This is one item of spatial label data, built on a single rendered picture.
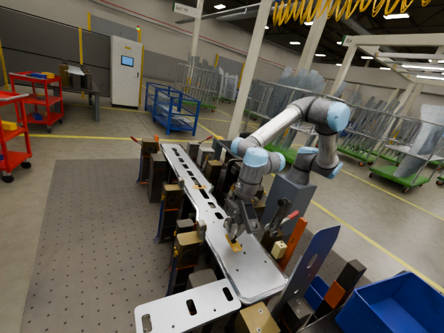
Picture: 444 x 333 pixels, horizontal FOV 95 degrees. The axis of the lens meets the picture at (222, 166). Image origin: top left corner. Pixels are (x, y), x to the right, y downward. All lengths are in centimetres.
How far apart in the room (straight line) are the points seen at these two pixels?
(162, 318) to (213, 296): 15
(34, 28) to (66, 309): 772
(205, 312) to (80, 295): 58
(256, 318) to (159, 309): 26
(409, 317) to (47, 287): 132
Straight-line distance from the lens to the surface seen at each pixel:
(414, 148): 706
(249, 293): 77
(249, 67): 481
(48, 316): 109
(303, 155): 135
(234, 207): 73
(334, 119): 97
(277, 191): 143
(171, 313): 69
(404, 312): 104
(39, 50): 828
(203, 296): 72
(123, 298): 107
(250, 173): 66
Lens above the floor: 160
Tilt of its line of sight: 23 degrees down
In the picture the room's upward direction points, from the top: 14 degrees clockwise
